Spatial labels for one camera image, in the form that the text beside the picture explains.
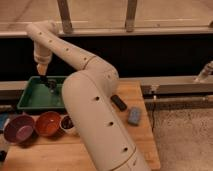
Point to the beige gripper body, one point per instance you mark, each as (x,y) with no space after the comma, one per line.
(42,69)

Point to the black brush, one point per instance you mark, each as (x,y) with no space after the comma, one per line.
(50,83)

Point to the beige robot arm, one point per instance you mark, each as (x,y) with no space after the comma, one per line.
(86,95)

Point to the green plastic tray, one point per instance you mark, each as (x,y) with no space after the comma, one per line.
(36,96)

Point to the orange bowl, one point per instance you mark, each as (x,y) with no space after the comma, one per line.
(47,124)

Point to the white cup with dark contents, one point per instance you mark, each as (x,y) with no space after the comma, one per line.
(66,124)

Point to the blue object at left edge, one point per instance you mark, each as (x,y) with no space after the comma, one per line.
(3,119)

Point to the purple bowl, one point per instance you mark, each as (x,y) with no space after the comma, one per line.
(19,129)

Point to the black rectangular block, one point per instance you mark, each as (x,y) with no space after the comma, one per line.
(119,102)

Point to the dark object bottom left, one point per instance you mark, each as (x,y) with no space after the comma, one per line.
(3,152)

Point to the blue sponge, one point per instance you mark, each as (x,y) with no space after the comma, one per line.
(134,116)

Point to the white pipe fitting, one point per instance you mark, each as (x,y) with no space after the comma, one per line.
(205,72)

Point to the left wooden post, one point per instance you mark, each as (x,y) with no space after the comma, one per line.
(65,16)

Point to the wooden post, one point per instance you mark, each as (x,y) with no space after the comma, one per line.
(130,15)
(65,16)

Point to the right wooden post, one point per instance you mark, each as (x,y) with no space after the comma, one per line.
(130,15)

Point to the metal rail beam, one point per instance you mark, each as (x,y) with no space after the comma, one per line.
(175,85)

